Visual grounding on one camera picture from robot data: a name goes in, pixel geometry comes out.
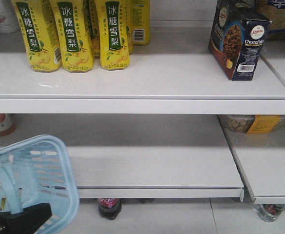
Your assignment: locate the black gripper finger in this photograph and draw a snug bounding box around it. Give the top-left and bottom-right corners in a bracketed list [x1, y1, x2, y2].
[0, 203, 52, 234]

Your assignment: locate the white bottle top left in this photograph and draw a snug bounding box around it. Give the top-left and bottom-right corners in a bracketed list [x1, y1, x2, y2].
[0, 0, 20, 34]

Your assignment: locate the light blue plastic basket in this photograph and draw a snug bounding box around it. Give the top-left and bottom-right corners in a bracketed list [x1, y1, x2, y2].
[0, 135, 79, 234]

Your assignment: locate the yellow pear drink bottle left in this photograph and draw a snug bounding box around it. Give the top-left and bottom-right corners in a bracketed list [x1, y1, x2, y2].
[12, 0, 62, 73]

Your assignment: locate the yellow pear drink bottle right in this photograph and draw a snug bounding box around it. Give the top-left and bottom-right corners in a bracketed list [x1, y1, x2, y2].
[95, 0, 130, 71]

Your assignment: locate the yellow pear drink bottle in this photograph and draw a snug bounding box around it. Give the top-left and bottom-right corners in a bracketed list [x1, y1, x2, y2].
[12, 0, 62, 73]
[50, 0, 94, 73]
[131, 0, 151, 45]
[95, 0, 130, 71]

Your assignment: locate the blue biscuit package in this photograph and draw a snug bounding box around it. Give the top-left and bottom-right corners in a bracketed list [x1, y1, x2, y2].
[255, 0, 285, 40]

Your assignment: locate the dark cola bottle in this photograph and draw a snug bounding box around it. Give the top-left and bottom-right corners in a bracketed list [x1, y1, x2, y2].
[96, 198, 122, 220]

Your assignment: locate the dark blue Danisa cookie box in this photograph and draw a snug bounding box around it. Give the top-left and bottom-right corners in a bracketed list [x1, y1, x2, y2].
[209, 0, 272, 81]

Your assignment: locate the clear cookie tub yellow label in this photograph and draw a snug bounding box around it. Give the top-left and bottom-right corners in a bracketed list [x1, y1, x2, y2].
[218, 115, 285, 134]

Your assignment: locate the clear glass jar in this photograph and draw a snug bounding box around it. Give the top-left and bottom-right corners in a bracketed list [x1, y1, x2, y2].
[258, 204, 285, 222]

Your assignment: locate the white store shelving unit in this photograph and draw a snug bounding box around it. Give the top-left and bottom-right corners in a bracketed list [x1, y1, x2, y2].
[0, 0, 285, 234]

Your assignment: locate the yellow pear drink bottle middle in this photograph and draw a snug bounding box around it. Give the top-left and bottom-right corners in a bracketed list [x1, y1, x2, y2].
[50, 0, 94, 73]

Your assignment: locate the yellow pear drink bottle rear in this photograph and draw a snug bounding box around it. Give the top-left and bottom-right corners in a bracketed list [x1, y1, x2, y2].
[131, 0, 151, 45]

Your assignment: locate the peach juice bottle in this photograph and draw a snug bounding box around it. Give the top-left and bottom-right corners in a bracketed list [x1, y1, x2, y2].
[0, 114, 15, 137]

